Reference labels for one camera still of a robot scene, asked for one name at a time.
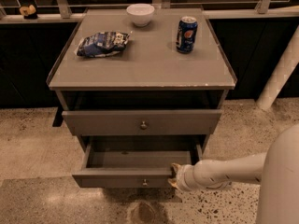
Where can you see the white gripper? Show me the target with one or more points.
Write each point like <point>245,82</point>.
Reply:
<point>184,176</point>

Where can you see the grey drawer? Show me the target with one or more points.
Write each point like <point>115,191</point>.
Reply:
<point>142,122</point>
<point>135,161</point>

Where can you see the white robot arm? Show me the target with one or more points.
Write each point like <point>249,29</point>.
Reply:
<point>275,171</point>

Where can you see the grey top drawer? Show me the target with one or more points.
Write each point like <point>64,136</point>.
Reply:
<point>142,122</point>

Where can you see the grey drawer cabinet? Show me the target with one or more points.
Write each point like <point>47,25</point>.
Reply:
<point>150,74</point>

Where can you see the blue pepsi can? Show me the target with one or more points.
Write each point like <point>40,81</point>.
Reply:
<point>187,29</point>

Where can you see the blue chip bag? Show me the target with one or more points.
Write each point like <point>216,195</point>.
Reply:
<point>102,44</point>

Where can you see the white slanted pillar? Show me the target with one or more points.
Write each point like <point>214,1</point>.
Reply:
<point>283,70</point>

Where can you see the white ceramic bowl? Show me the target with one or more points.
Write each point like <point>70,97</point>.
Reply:
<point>140,14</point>

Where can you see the metal window railing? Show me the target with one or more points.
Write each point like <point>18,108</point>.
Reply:
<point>62,3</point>

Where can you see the small yellow black object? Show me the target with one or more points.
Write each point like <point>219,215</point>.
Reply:
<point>28,12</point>

